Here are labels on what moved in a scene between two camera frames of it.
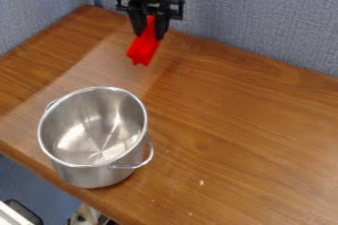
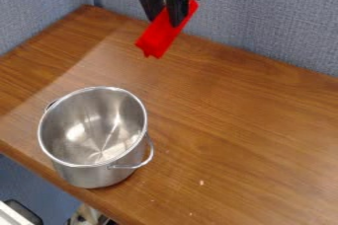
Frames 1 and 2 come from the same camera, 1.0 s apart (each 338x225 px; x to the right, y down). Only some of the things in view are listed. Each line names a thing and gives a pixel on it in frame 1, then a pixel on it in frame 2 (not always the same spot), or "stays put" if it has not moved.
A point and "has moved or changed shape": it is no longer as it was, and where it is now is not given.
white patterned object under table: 86,215 stays put
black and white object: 16,214 stays put
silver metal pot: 93,136 stays put
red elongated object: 143,47 has moved or changed shape
